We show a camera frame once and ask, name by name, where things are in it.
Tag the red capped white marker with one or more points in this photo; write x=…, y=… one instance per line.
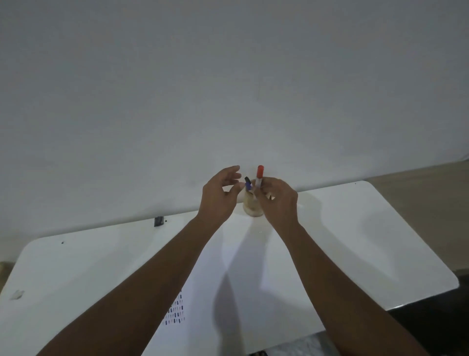
x=259, y=173

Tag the white paper with coloured marks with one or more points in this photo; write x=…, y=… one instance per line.
x=176, y=311

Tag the small black clip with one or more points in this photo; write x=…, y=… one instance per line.
x=158, y=221

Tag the person's left forearm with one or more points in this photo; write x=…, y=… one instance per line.
x=146, y=286

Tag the person's left thumb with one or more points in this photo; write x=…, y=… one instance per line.
x=236, y=190

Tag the person's left hand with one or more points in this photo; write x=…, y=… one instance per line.
x=216, y=203

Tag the clear glass cup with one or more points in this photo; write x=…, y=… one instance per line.
x=251, y=207

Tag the person's right thumb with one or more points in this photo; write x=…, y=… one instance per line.
x=258, y=195

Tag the person's right forearm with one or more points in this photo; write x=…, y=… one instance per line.
x=340, y=293

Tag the blue marker with black cap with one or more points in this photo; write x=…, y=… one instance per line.
x=248, y=182

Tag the person's right hand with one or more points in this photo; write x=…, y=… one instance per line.
x=280, y=207

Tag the person's left middle finger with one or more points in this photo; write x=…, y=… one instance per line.
x=234, y=176

